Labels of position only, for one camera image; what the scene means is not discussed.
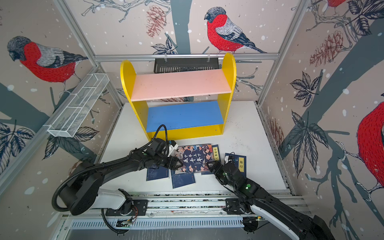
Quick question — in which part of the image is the aluminium horizontal frame bar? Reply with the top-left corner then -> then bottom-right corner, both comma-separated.
94,53 -> 280,63

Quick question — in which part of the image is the black corrugated cable hose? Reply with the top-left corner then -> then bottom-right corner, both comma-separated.
51,124 -> 169,213

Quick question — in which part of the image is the aluminium rail base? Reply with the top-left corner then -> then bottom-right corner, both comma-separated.
60,192 -> 313,231

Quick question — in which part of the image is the white wire mesh basket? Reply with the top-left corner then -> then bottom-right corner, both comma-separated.
48,73 -> 110,138

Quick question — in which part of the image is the colourful portrait cover book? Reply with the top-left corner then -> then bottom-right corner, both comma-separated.
175,144 -> 215,174

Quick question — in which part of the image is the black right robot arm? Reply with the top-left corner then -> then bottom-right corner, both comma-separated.
206,161 -> 335,240

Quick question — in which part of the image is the yellow wooden bookshelf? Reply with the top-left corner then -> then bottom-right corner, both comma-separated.
120,53 -> 237,140

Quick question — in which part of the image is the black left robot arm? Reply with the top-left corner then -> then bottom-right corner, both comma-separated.
51,138 -> 183,216

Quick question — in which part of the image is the navy book far left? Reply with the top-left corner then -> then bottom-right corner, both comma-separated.
146,167 -> 169,181

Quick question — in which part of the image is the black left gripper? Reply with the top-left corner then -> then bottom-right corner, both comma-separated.
154,154 -> 185,170

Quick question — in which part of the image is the navy book far right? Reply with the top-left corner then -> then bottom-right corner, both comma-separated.
225,152 -> 247,178

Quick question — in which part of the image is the navy book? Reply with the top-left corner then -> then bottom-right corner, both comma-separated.
171,170 -> 196,189
225,152 -> 247,178
201,145 -> 221,175
146,167 -> 169,181

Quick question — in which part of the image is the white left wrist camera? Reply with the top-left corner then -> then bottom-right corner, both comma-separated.
168,140 -> 179,157

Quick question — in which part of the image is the black mesh tray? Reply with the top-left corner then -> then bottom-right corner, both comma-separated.
154,58 -> 219,74

